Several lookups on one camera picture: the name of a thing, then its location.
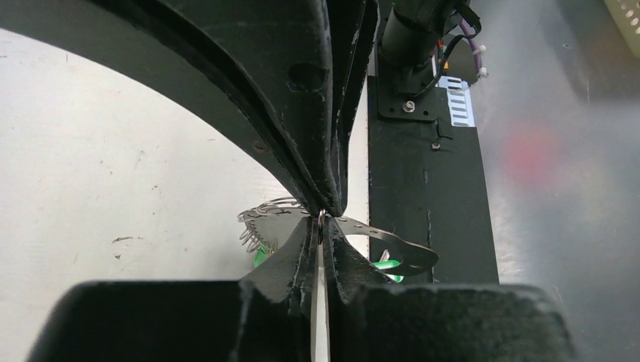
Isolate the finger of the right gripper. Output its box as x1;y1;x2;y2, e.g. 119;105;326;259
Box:
326;1;380;216
1;1;334;213

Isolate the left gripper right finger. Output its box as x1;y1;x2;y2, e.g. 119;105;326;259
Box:
322;218;575;361

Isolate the green tag key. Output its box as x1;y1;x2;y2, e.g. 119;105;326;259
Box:
374;259;404;283
253;247;272;268

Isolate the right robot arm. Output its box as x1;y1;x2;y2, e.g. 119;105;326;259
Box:
1;1;482;216

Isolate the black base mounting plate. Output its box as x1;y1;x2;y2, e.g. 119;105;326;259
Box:
368;55;499;284

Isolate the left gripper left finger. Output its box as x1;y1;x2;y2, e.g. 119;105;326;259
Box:
28;217;318;361

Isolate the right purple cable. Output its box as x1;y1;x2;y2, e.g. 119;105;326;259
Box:
457;20;488;81

